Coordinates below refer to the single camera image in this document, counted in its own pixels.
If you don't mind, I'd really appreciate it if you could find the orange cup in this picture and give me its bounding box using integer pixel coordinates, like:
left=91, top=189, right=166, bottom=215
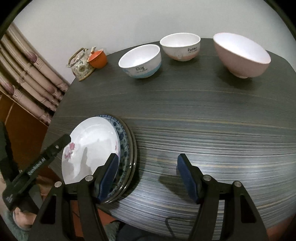
left=87, top=49, right=107, bottom=69

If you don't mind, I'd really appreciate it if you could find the small blue floral plate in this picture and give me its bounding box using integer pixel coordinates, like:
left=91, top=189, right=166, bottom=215
left=96, top=114, right=130, bottom=203

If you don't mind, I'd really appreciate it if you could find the white plate with pink flowers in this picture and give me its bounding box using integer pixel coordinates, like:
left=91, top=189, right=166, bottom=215
left=62, top=116, right=121, bottom=186

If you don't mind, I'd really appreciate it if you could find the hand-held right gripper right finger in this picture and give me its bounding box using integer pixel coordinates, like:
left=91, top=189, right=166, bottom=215
left=176, top=153, right=270, bottom=241

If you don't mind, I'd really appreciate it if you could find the beige patterned curtain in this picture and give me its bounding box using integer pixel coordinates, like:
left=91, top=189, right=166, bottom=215
left=0, top=23, right=70, bottom=127

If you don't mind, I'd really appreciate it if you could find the person's left hand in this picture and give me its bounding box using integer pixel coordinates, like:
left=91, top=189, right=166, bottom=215
left=13, top=204, right=38, bottom=229

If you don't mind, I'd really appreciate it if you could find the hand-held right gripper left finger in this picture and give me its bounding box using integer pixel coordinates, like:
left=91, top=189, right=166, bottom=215
left=28, top=153, right=120, bottom=241

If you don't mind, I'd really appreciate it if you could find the large blue floral plate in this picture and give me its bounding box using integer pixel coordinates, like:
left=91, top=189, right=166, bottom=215
left=116, top=117, right=138, bottom=202

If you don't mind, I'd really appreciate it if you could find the floral ceramic teapot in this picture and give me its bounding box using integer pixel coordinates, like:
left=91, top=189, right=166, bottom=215
left=66, top=46, right=97, bottom=81

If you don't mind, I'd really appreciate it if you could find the brown wooden furniture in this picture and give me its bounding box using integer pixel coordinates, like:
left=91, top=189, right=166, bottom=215
left=0, top=90, right=50, bottom=172

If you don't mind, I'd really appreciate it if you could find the large pink bowl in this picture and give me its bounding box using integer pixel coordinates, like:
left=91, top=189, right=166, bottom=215
left=213, top=32, right=271, bottom=79

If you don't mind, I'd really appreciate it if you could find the green fluffy cloth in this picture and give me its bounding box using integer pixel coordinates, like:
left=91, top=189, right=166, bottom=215
left=99, top=220, right=123, bottom=241

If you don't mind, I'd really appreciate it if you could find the small white bowl pink base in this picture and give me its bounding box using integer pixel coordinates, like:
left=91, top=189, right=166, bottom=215
left=159, top=33, right=201, bottom=62

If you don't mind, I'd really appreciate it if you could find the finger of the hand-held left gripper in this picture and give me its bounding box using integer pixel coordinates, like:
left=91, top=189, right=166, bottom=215
left=43, top=134, right=72, bottom=160

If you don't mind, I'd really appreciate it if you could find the small white bowl blue base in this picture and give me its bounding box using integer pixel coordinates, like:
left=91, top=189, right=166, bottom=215
left=118, top=44, right=162, bottom=79

